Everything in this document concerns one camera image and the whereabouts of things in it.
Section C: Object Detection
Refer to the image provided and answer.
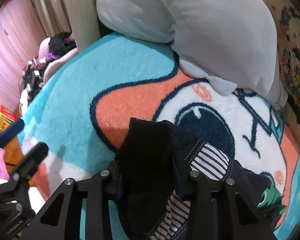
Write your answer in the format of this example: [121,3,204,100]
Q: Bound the beige curtain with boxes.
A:
[27,0,71,34]

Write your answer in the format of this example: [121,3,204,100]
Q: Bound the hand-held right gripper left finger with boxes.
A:
[21,160,124,240]

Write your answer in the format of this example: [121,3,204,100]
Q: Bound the dark clothes pile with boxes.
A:
[47,32,77,62]

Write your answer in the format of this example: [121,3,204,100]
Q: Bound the yellow and red box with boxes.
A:
[0,101,18,131]

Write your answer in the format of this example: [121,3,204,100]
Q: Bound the floral patterned cushion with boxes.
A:
[269,4,300,127]

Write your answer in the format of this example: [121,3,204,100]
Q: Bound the grey pillow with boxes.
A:
[96,0,289,108]

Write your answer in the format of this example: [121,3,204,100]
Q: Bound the dark pants with striped lining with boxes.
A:
[114,117,275,240]

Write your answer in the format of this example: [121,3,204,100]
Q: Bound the pink wooden wardrobe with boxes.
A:
[0,0,48,113]

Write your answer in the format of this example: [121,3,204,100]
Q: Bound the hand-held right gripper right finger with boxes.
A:
[175,169,278,240]

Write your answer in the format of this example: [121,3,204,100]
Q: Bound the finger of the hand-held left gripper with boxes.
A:
[9,142,49,182]

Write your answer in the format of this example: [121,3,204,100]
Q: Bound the beige headboard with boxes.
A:
[65,0,108,53]

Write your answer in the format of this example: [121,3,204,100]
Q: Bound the printed turquoise fluffy blanket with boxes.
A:
[16,31,300,240]

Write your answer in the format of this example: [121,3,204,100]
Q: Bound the pink cloth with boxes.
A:
[0,152,11,183]

